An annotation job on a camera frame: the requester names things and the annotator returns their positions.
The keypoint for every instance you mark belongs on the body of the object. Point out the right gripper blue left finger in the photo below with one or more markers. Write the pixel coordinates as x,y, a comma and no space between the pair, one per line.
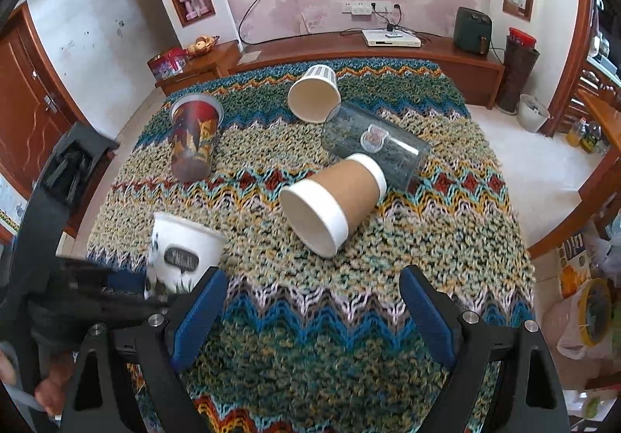
192,315

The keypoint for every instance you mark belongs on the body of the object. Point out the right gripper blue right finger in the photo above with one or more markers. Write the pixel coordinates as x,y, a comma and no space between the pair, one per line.
434,314

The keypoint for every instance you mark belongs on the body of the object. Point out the white panda paper cup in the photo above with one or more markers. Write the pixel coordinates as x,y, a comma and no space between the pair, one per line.
179,253

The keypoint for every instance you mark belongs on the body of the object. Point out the brown sleeved paper cup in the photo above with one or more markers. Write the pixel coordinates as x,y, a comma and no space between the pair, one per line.
326,208

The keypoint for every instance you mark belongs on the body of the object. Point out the dark red printed plastic cup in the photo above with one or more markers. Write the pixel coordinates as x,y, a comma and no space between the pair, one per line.
196,120

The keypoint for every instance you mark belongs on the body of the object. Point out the dark transparent plastic cup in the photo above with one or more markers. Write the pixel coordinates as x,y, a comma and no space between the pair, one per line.
350,129

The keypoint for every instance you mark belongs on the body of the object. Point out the white dotted paper cup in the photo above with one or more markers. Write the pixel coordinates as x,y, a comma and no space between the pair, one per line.
312,98

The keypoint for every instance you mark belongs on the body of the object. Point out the person's left hand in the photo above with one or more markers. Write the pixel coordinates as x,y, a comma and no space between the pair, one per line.
49,396

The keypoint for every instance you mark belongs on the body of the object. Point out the orange printed plastic bag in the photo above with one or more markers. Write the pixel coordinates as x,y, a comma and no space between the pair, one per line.
574,265

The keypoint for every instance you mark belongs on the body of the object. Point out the colourful knitted table cloth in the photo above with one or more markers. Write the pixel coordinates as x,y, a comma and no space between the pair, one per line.
314,336

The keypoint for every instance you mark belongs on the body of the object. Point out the brown wooden door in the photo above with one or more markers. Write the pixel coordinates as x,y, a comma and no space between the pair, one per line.
36,107

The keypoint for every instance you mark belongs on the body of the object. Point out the white waste bin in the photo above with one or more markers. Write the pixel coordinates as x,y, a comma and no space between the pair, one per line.
531,114

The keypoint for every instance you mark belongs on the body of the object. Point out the yellow oil bottle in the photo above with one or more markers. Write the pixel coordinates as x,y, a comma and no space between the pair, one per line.
575,135

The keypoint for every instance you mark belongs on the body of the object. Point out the wooden drawer side cabinet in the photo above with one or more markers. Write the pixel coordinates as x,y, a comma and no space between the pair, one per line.
217,64

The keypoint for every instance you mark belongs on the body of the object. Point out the red printed tin box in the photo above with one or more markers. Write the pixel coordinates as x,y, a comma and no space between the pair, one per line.
168,64

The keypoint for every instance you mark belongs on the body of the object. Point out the dark woven tall stand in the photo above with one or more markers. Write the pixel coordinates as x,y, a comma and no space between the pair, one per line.
519,61

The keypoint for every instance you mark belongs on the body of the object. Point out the white paper on cabinet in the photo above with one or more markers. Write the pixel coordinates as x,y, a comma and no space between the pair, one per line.
249,57

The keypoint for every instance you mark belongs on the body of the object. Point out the fruit basket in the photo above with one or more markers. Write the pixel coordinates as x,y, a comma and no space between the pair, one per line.
202,46

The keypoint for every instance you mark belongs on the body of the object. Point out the white set-top box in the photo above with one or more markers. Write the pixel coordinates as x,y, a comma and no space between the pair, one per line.
383,37

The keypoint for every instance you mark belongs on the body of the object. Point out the dark green air fryer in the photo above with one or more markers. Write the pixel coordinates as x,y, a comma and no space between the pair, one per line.
472,31

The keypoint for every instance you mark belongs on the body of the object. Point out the red lidded container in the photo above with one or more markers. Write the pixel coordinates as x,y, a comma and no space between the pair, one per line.
522,38

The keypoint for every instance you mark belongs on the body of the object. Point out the pink dumbbell pair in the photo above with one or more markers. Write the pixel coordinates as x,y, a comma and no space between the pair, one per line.
195,9

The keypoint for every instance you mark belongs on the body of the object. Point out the white wall power strip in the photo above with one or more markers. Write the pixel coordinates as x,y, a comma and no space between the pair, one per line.
367,8

